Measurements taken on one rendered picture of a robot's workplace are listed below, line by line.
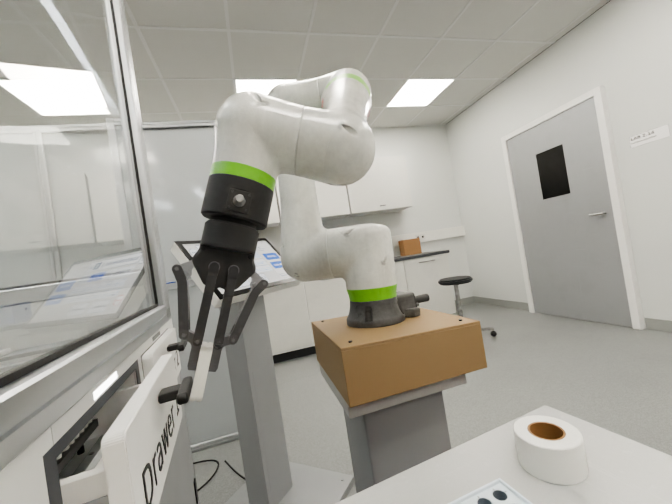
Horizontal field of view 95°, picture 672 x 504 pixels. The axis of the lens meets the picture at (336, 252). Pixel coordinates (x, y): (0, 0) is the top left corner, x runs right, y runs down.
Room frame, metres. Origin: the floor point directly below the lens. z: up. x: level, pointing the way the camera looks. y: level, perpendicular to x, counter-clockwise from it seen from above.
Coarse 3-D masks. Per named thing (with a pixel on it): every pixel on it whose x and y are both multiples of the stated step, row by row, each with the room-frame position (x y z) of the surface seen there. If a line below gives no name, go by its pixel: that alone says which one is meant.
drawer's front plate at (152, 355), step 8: (168, 336) 0.71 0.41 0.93; (160, 344) 0.62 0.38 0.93; (168, 344) 0.69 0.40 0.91; (152, 352) 0.55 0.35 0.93; (160, 352) 0.60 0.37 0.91; (168, 352) 0.68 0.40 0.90; (176, 352) 0.78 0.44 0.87; (144, 360) 0.54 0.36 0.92; (152, 360) 0.54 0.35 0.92; (176, 360) 0.76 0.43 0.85; (144, 368) 0.54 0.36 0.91; (176, 368) 0.75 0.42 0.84; (144, 376) 0.54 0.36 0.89
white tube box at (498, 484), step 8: (496, 480) 0.31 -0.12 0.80; (480, 488) 0.31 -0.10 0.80; (488, 488) 0.31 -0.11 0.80; (496, 488) 0.31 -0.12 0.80; (504, 488) 0.31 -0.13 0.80; (512, 488) 0.30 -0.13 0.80; (464, 496) 0.30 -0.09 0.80; (472, 496) 0.30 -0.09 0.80; (480, 496) 0.30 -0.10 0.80; (488, 496) 0.30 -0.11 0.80; (496, 496) 0.31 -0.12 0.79; (504, 496) 0.30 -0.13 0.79; (512, 496) 0.30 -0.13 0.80; (520, 496) 0.29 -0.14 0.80
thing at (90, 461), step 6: (96, 444) 0.42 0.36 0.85; (90, 450) 0.40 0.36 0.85; (96, 450) 0.40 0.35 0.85; (90, 456) 0.39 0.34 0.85; (96, 456) 0.39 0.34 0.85; (84, 462) 0.38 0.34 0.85; (90, 462) 0.37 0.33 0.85; (96, 462) 0.39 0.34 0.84; (78, 468) 0.36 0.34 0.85; (84, 468) 0.36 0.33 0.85; (90, 468) 0.37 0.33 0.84; (72, 474) 0.35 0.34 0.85
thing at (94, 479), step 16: (112, 400) 0.47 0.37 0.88; (128, 400) 0.48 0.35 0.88; (96, 416) 0.46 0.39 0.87; (112, 416) 0.47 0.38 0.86; (96, 432) 0.46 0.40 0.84; (64, 480) 0.27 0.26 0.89; (80, 480) 0.26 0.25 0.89; (96, 480) 0.27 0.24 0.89; (64, 496) 0.26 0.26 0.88; (80, 496) 0.26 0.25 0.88; (96, 496) 0.27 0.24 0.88
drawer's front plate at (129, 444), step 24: (168, 360) 0.48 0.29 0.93; (144, 384) 0.38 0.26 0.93; (168, 384) 0.46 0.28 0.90; (144, 408) 0.33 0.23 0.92; (168, 408) 0.43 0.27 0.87; (120, 432) 0.26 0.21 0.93; (144, 432) 0.31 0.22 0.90; (168, 432) 0.41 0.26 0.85; (120, 456) 0.26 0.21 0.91; (144, 456) 0.30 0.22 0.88; (168, 456) 0.40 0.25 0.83; (120, 480) 0.26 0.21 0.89
